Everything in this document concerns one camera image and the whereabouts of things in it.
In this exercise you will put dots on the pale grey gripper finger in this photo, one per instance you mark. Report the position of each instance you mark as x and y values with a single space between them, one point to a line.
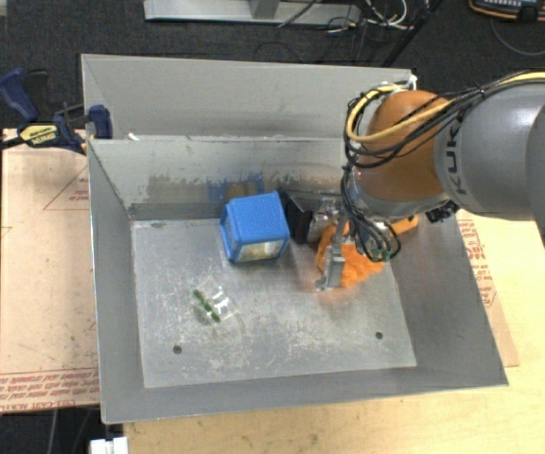
324 277
339 270

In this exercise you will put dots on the orange cloth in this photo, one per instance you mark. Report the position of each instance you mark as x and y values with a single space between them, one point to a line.
360 265

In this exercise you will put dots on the blue dotted box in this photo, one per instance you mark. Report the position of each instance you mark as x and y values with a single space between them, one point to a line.
253 222

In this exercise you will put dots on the black cylinder on white bracket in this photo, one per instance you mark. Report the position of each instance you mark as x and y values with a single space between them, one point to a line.
442 211

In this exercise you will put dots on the brown cardboard board red print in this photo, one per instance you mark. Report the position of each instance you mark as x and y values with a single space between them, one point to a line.
45 272

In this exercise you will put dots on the black box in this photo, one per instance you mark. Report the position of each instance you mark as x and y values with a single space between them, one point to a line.
299 220

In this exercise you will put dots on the clear glass with green stripes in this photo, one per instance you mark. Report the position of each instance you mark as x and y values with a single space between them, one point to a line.
213 305

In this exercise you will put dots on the grey metal bin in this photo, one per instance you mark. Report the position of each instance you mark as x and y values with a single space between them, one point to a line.
272 301

